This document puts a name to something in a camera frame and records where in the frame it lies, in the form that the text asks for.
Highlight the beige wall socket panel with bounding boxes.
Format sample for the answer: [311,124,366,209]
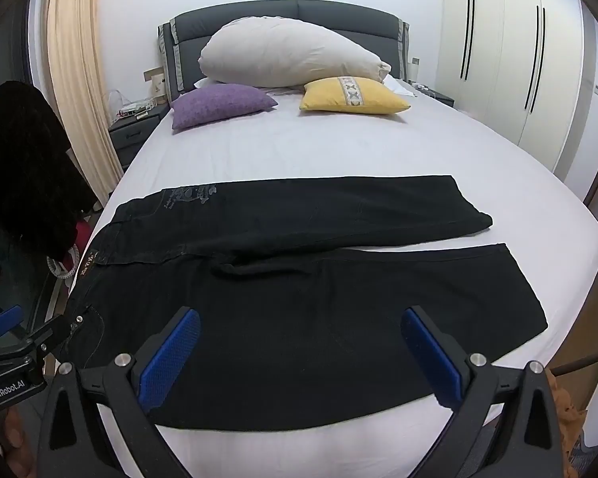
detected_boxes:
[146,67,167,95]

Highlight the black pants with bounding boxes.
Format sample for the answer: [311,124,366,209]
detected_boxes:
[55,175,549,431]

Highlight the orange cloth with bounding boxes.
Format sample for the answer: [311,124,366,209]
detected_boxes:
[548,372,595,441]

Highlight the beige curtain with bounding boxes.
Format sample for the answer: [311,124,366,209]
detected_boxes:
[46,0,125,207]

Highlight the black hanging garment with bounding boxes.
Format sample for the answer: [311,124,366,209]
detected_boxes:
[0,80,93,260]

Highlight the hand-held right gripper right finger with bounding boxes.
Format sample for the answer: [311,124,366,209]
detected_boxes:
[401,305,564,478]

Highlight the glass window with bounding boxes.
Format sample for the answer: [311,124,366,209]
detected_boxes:
[0,0,61,200]

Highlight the white perforated basket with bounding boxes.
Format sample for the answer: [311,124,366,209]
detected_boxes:
[46,246,83,282]

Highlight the black wardrobe handle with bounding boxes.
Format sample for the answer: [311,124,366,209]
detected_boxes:
[531,7,547,113]
[461,0,472,79]
[467,0,477,80]

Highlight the yellow cushion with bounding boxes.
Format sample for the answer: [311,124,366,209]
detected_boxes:
[299,76,411,115]

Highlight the pink object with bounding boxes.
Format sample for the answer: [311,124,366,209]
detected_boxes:
[72,220,93,255]

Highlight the purple cushion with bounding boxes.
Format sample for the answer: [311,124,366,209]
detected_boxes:
[170,84,279,131]

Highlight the grey padded headboard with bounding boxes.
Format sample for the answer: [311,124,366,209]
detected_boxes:
[157,0,410,105]

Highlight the large white pillow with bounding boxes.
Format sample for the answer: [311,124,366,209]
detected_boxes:
[198,15,392,89]

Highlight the flat white pillow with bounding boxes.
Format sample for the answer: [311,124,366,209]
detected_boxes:
[194,76,417,98]

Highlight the dark grey nightstand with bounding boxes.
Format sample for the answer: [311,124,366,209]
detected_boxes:
[108,108,173,172]
[419,87,455,109]

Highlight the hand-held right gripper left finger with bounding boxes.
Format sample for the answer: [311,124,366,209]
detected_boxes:
[37,306,201,478]

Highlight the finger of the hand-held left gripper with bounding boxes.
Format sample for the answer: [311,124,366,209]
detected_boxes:
[22,313,88,362]
[0,306,23,347]

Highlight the white wardrobe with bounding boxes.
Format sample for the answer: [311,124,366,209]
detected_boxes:
[437,0,598,176]

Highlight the person's left hand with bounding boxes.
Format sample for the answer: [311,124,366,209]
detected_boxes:
[0,406,35,464]

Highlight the clutter of cables and chargers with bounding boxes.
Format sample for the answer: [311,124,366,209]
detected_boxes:
[110,90,159,121]

